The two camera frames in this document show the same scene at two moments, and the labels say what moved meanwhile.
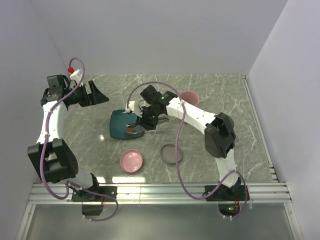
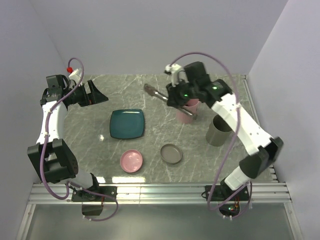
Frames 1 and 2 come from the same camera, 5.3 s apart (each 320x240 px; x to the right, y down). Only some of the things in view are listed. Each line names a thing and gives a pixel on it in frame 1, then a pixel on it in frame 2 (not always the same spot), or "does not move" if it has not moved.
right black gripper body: (148, 117) -> (180, 94)
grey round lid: (168, 153) does not move
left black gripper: (95, 97) does not move
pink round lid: (131, 161) does not move
